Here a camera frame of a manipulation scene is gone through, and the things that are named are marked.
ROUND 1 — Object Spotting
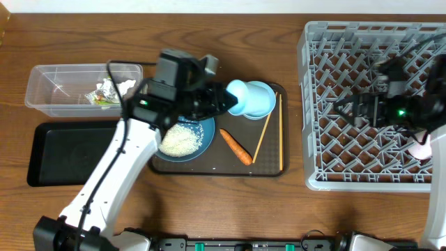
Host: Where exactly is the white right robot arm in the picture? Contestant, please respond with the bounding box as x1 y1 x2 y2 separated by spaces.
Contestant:
333 54 445 250

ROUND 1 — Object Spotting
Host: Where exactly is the wooden chopstick left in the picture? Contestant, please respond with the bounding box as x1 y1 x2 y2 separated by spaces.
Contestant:
252 92 282 164

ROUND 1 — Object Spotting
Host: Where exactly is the light blue bowl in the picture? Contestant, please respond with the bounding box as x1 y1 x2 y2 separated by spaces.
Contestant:
243 81 276 120

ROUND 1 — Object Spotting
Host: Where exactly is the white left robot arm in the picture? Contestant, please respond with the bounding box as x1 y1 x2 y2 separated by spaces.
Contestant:
33 79 238 250

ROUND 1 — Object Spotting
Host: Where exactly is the clear plastic bin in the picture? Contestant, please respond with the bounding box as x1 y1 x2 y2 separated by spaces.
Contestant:
24 63 144 118

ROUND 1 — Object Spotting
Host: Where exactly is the dark blue plate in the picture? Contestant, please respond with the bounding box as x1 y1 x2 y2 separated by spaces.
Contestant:
155 117 215 162

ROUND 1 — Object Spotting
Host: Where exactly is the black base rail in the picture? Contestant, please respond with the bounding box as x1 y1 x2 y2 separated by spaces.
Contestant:
118 229 419 251

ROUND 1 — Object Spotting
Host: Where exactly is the light blue plastic cup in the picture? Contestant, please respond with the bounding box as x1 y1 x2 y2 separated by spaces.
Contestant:
226 79 248 116

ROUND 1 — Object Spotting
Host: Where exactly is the black plastic tray bin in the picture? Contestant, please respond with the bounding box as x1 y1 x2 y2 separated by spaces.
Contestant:
26 121 117 187

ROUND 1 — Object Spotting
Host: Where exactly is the dark brown serving tray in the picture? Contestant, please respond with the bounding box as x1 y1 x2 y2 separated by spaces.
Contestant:
148 82 289 177

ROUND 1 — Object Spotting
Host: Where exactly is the pink plastic cup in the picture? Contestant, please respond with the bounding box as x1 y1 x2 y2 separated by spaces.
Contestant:
408 131 432 160

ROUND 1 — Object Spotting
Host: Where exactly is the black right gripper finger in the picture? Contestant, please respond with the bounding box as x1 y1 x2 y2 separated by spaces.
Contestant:
339 107 378 127
333 93 378 112

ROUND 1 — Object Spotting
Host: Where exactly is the grey dishwasher rack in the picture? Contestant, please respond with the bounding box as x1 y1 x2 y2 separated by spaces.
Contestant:
297 21 445 192

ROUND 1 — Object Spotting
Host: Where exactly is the pile of white rice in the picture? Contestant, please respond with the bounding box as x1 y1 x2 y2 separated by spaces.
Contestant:
160 123 204 158

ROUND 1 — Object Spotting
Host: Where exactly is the foil snack wrapper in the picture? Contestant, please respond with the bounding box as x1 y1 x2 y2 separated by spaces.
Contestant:
84 78 136 105

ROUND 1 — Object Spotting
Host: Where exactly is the orange carrot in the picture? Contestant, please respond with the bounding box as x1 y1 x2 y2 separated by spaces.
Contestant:
220 129 253 166

